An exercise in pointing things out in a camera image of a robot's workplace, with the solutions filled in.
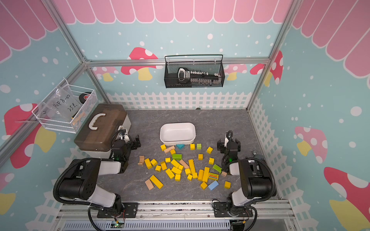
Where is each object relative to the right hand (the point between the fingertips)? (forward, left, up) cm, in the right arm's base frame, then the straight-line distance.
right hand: (228, 139), depth 94 cm
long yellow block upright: (-21, +16, -6) cm, 27 cm away
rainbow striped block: (-23, +12, -5) cm, 26 cm away
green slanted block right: (-17, +9, -6) cm, 20 cm away
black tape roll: (+12, +85, +28) cm, 90 cm away
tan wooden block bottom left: (-26, +49, -7) cm, 56 cm away
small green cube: (-2, +19, -5) cm, 20 cm away
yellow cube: (-5, +12, -5) cm, 14 cm away
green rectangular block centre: (-10, +34, -5) cm, 35 cm away
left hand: (+1, +63, +2) cm, 63 cm away
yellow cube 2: (-27, +4, -6) cm, 28 cm away
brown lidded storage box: (+5, +83, +12) cm, 84 cm away
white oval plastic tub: (+9, +37, -6) cm, 39 cm away
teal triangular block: (-2, +32, -5) cm, 32 cm away
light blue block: (-27, +12, -7) cm, 30 cm away
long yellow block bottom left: (-25, +45, -6) cm, 52 cm away
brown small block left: (-12, +56, -6) cm, 58 cm away
